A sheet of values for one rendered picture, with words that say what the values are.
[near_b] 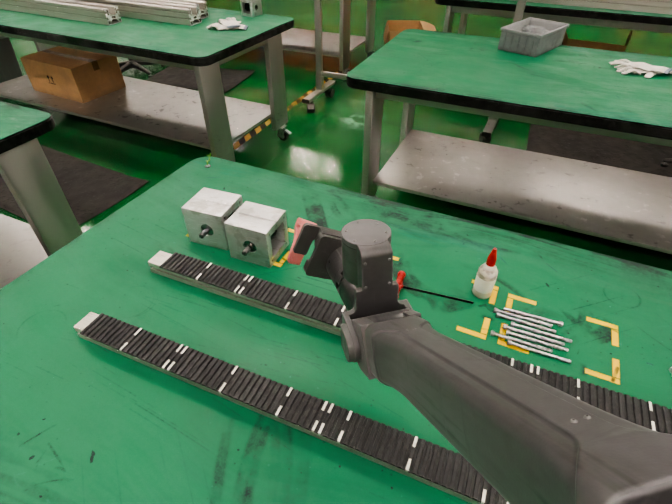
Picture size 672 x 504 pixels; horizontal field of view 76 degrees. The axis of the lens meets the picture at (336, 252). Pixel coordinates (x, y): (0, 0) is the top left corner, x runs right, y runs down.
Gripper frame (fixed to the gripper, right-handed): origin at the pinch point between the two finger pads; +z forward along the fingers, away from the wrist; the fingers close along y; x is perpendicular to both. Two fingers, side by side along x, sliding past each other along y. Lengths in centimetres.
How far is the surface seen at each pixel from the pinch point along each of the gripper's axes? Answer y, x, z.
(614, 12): -227, -113, 193
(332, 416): -4.1, 20.9, -18.2
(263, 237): 2.2, 13.7, 19.9
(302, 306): -4.1, 18.0, 4.2
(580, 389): -38.9, 4.8, -25.6
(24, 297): 42, 42, 27
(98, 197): 40, 105, 204
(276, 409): 2.8, 24.1, -14.4
